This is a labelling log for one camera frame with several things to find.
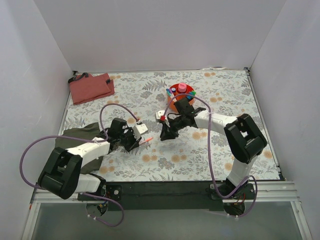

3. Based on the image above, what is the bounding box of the orange round organizer container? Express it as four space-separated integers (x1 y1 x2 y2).
167 83 195 113

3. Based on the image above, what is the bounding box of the pink capped pen tube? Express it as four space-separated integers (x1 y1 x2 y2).
176 83 187 94

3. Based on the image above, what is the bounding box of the blue capped white marker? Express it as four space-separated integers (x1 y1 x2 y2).
166 88 172 98

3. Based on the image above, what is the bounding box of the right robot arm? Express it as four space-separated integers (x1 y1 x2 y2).
155 98 267 199

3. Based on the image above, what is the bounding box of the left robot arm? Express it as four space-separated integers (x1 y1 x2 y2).
37 118 148 200

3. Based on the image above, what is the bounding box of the dark green cloth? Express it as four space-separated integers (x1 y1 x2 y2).
55 122 103 174

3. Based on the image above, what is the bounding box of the floral table mat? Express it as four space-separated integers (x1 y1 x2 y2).
62 70 264 182

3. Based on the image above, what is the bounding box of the red folded cloth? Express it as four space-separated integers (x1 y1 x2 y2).
68 72 115 105

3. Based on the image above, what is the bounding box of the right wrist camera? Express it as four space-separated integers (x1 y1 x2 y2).
155 110 167 123

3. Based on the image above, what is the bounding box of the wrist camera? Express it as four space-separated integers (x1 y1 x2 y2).
155 110 167 123
132 122 148 139

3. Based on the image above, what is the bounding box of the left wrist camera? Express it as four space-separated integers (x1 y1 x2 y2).
132 122 148 139

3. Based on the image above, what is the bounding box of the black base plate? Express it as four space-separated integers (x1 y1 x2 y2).
77 180 257 212

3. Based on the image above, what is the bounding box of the aluminium frame rail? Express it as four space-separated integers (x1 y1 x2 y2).
22 181 312 240

